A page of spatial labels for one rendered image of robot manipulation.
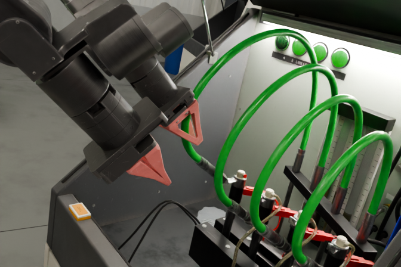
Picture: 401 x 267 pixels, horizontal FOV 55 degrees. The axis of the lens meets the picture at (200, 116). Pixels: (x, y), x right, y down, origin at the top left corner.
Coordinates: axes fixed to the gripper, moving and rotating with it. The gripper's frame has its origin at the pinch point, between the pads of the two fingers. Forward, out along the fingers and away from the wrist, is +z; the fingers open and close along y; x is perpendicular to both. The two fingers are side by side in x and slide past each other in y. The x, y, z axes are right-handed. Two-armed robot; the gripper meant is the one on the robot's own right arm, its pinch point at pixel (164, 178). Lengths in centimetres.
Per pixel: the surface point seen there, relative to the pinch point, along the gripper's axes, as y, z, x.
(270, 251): 4.4, 38.2, 10.4
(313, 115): 22.5, 10.1, 1.2
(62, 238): -30, 20, 37
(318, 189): 14.4, 12.7, -7.4
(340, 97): 28.7, 12.6, 2.9
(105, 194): -18, 24, 46
